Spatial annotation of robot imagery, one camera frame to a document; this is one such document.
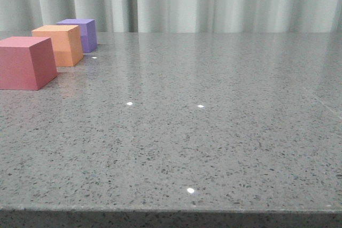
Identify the red foam cube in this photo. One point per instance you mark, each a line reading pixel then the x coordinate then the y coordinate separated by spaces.
pixel 27 63

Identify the orange foam cube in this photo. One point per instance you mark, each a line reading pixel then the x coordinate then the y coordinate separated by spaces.
pixel 66 43

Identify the purple foam cube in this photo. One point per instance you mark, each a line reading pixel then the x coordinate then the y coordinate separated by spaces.
pixel 87 32

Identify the pale green curtain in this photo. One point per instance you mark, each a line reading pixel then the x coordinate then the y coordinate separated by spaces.
pixel 179 16

